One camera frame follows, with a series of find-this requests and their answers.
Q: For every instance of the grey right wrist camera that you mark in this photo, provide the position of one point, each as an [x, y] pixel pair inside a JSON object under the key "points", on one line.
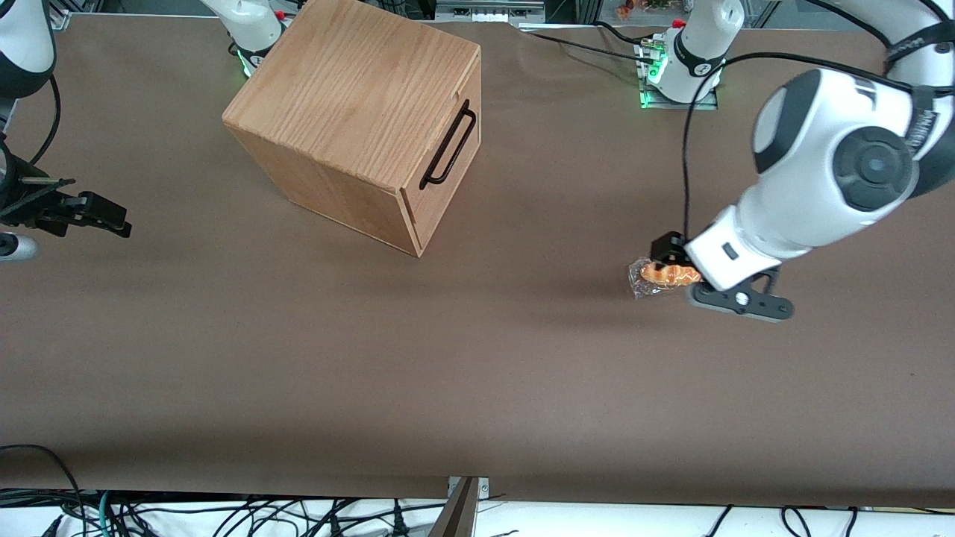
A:
{"points": [[16, 247]]}

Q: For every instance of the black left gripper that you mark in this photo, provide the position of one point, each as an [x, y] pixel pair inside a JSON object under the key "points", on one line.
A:
{"points": [[666, 247]]}

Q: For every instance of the aluminium frame profile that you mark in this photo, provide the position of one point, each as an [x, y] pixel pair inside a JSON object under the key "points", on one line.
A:
{"points": [[60, 19]]}

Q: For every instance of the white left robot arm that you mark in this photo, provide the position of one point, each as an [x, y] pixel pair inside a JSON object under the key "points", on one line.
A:
{"points": [[821, 164]]}

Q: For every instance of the table cover sheet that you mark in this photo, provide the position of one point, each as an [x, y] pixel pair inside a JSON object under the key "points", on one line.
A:
{"points": [[448, 373]]}

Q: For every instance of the brown slanted bar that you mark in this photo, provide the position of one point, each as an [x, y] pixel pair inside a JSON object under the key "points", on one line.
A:
{"points": [[455, 518]]}

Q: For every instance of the grey power strip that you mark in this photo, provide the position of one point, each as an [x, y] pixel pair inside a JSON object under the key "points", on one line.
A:
{"points": [[485, 11]]}

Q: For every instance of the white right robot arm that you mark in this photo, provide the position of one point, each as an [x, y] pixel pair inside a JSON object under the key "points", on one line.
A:
{"points": [[22, 37]]}

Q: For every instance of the wooden drawer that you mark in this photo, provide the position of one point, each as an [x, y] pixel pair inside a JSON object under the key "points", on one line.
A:
{"points": [[446, 123]]}

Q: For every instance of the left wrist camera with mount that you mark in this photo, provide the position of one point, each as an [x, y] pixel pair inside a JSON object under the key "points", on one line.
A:
{"points": [[761, 306]]}

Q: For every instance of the small metal edge bracket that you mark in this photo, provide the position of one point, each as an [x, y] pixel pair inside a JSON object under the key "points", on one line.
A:
{"points": [[483, 488]]}

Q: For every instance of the bread roll in clear wrapper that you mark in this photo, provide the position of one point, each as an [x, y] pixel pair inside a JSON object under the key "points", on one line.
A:
{"points": [[660, 277]]}

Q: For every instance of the orange toy food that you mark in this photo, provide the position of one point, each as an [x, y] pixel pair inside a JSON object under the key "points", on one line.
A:
{"points": [[625, 9]]}

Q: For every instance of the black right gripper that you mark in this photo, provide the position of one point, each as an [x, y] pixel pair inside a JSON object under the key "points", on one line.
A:
{"points": [[31, 207]]}

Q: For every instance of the wooden drawer cabinet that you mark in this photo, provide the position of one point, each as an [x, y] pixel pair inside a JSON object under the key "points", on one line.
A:
{"points": [[351, 89]]}

